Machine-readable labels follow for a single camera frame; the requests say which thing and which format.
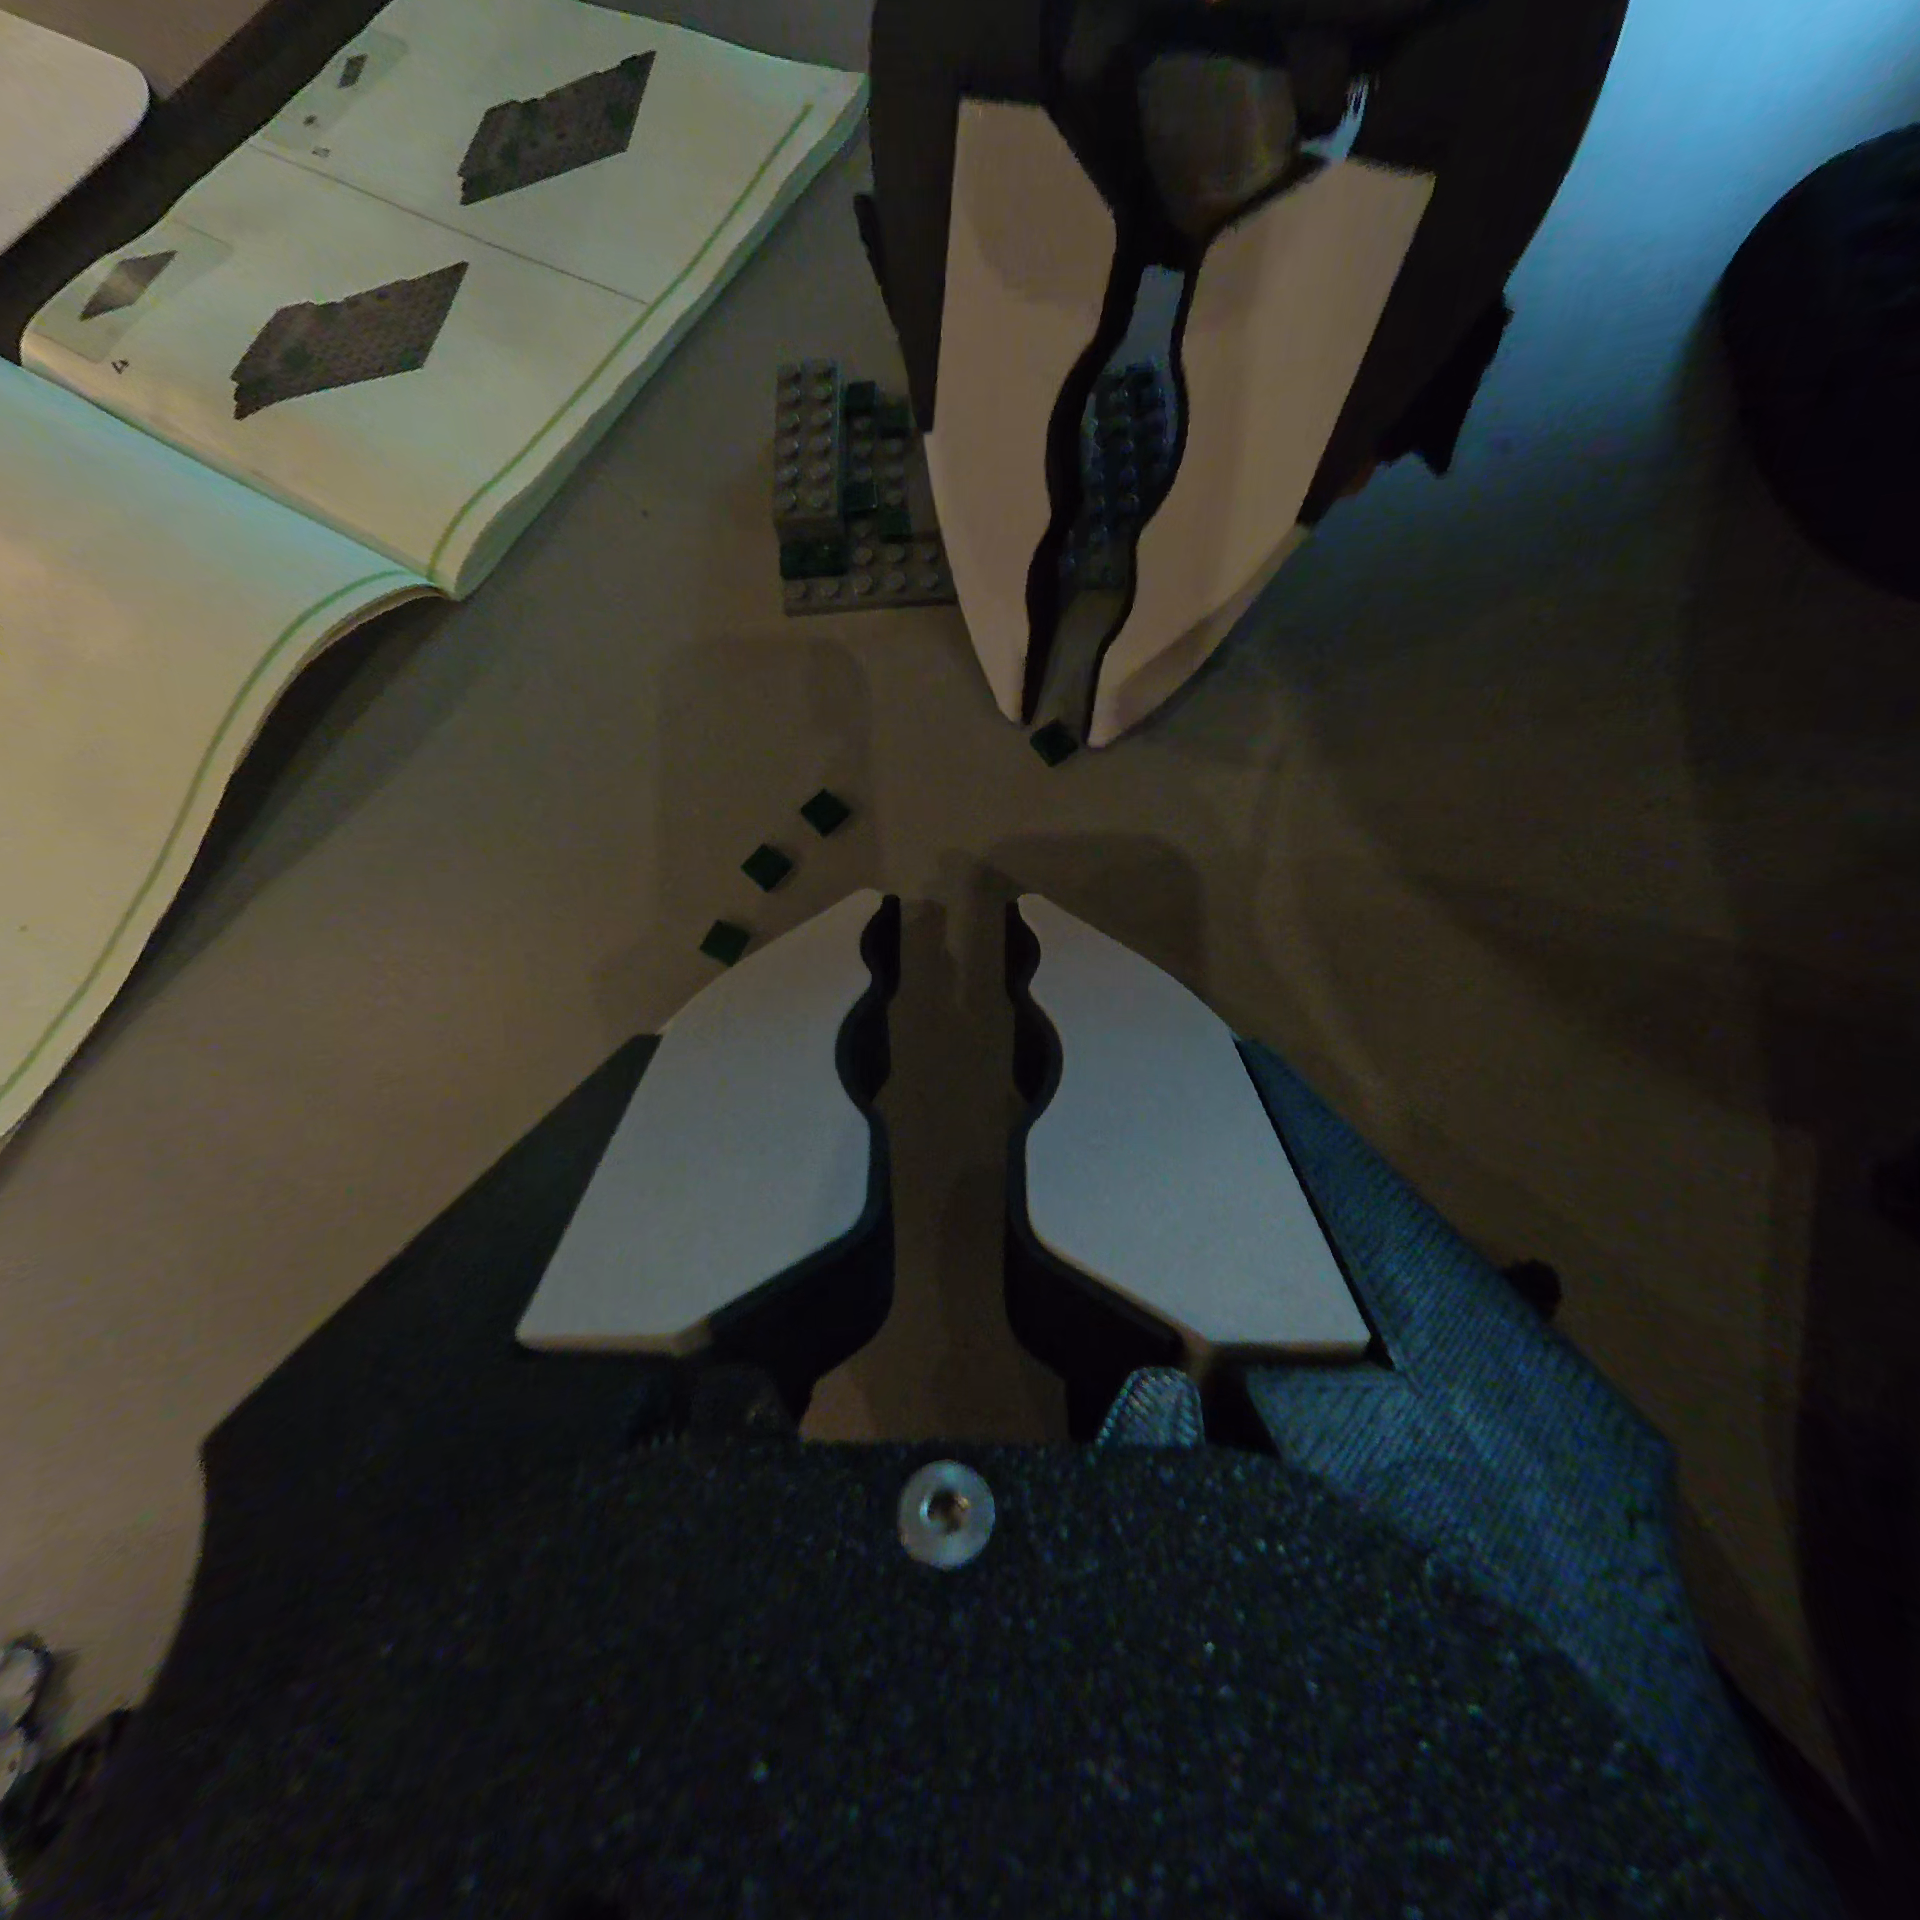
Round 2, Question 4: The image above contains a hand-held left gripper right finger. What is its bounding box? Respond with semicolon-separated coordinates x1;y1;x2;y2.
1008;895;1371;1433

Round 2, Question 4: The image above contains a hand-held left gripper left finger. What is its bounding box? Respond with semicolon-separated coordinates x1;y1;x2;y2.
514;886;904;1427

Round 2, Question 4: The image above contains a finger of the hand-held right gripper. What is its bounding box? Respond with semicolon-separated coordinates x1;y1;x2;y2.
920;93;1150;724
1084;147;1442;750

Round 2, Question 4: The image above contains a grey brick plate assembly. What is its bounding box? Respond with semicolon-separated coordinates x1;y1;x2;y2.
774;359;1186;617

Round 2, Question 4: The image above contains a dark round object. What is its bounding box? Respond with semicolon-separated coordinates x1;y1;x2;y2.
1716;127;1920;602

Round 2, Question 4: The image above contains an open brick instruction booklet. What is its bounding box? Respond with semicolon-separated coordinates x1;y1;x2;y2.
0;0;868;1143

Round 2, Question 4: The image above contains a pale small object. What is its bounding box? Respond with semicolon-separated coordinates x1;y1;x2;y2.
0;1639;68;1823

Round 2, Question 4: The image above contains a white rounded pad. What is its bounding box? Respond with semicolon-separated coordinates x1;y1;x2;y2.
0;46;153;249

